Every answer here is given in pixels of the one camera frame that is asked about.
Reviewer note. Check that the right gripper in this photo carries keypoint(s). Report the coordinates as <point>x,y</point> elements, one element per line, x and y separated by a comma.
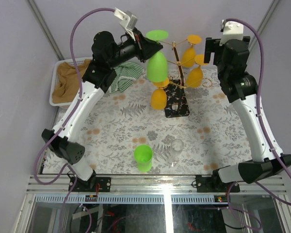
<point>212,45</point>

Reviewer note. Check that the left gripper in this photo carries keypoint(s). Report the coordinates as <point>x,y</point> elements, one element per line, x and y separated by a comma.
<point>146,47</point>

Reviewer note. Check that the green wine glass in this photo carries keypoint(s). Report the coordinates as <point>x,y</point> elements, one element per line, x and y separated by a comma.
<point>157,66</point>

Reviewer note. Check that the orange wine glass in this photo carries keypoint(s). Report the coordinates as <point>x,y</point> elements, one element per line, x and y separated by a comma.
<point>189,54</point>
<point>195,77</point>

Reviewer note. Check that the orange plastic cup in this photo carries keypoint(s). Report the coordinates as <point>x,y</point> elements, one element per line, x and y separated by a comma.
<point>159,96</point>

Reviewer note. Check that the gold wine glass rack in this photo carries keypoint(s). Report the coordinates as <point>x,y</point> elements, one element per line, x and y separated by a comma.
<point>177,105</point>

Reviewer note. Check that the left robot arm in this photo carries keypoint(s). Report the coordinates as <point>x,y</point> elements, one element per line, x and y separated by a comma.
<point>100,74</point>

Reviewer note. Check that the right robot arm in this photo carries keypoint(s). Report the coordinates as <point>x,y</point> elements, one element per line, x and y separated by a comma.
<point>241,90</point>

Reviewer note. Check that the clear glass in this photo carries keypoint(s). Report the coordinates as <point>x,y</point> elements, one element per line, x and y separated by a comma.
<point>175,150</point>

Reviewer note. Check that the green striped cloth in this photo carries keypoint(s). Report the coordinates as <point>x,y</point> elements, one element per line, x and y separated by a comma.
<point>126,74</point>

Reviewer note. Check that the brown cloth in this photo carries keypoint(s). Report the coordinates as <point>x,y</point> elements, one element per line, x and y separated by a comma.
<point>68,86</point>

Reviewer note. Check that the floral tablecloth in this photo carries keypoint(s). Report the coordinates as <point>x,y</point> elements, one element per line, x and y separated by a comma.
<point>212,134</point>

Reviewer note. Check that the white plastic basket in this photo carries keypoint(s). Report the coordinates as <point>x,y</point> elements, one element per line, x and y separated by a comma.
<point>55,81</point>

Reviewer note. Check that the green plastic cup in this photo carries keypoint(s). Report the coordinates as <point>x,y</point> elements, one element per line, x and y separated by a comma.
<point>143,156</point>

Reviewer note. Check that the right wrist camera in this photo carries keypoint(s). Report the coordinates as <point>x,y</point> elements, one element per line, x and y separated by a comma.
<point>231,30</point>

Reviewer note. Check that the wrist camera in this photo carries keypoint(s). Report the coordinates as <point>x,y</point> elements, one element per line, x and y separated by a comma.
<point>127,21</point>
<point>231,30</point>

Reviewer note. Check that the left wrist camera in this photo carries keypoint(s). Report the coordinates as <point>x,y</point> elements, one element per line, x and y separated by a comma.
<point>127,21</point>

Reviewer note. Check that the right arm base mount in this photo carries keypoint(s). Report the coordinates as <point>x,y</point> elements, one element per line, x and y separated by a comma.
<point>211,184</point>

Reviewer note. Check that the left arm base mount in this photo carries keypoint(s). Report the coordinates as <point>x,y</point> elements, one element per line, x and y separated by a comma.
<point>94,184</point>

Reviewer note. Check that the aluminium rail frame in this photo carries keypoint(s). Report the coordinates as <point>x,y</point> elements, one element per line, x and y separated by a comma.
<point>152,184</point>

